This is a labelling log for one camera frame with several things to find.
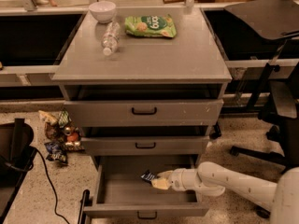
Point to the blue snack bag on floor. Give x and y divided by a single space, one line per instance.
56 152

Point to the grey middle drawer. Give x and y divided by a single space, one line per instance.
170 140

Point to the clear plastic water bottle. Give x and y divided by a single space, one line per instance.
110 40

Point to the grey bottom drawer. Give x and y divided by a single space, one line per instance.
121 192

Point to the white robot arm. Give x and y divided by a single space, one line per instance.
249 187

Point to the white bowl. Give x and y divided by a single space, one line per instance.
103 11

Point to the grey top drawer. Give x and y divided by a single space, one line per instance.
142 105

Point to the green snack chip bag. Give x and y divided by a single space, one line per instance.
150 26

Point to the grey drawer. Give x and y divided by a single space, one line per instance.
142 105
121 192
170 140

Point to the pile of snacks on floor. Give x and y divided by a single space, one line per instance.
61 130

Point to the dark blue rxbar wrapper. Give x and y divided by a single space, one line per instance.
148 176

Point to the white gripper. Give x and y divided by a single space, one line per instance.
176 180

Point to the grey drawer cabinet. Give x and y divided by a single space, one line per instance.
191 58

